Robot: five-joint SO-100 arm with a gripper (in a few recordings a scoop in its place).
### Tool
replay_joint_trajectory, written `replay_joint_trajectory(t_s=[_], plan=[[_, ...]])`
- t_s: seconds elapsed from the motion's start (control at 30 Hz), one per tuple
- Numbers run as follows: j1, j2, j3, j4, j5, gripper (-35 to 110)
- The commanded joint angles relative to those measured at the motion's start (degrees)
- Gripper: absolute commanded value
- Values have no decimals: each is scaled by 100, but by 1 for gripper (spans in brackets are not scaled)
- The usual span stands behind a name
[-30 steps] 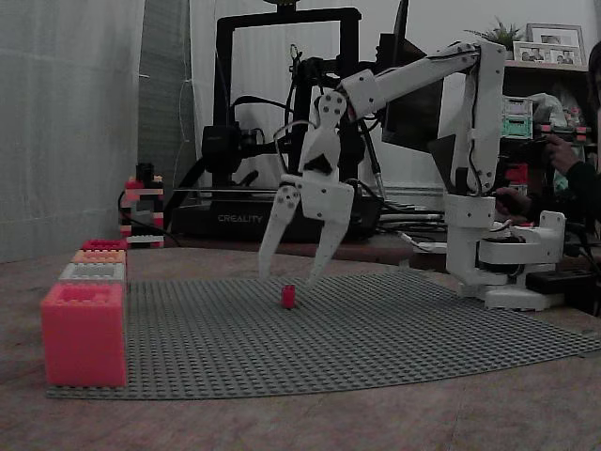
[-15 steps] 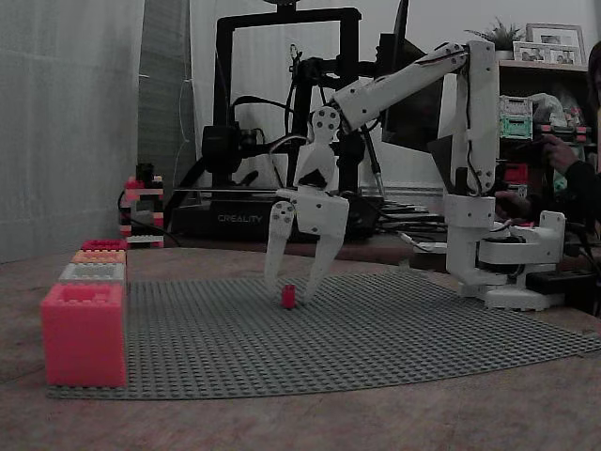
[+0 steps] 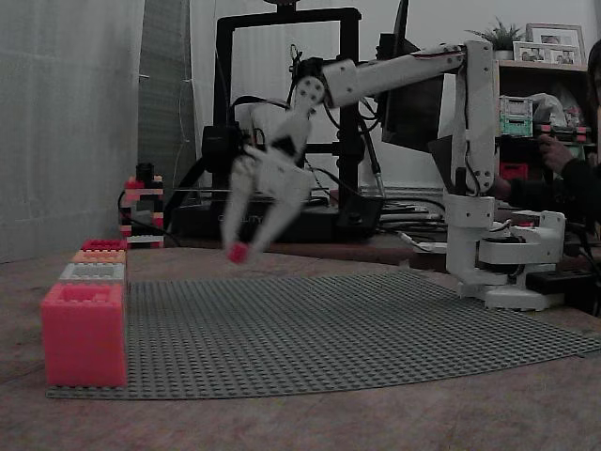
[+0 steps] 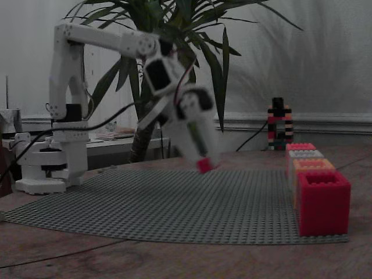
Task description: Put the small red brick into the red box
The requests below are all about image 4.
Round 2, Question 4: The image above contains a small red brick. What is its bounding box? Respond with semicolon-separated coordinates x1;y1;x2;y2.
196;158;221;175

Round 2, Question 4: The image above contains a grey Lego baseplate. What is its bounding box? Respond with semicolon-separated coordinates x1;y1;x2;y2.
2;167;349;246

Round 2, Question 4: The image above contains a multicolour brick tower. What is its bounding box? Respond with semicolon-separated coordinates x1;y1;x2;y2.
267;104;292;151

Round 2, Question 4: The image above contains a pink red brick box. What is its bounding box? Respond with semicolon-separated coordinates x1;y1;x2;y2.
285;142;317;175

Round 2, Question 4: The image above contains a white grey brick box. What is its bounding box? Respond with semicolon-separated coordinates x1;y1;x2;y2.
287;149;325;181

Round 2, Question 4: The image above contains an orange brick box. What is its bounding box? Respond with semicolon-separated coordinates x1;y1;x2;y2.
292;158;337;210

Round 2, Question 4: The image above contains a large red brick box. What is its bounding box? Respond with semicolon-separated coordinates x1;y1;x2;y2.
297;170;352;237

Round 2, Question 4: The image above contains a green potted palm plant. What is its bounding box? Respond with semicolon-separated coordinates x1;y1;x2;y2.
62;0;303;164

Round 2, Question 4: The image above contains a white low table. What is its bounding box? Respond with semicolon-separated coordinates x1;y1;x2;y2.
86;135;171;165

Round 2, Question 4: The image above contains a stack of papers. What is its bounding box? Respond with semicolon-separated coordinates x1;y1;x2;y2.
94;127;137;141

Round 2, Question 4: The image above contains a red and black wire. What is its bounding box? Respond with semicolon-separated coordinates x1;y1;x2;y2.
173;59;196;109

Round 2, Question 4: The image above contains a black tower cable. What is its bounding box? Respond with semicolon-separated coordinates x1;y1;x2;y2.
234;119;270;152

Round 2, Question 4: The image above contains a black camera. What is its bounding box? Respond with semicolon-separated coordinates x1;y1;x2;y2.
271;96;286;110

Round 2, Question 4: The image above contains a black camera cable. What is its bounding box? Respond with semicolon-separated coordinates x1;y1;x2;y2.
0;101;139;183

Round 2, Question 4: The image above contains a thin black table cable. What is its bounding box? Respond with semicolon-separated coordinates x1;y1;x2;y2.
0;239;130;270

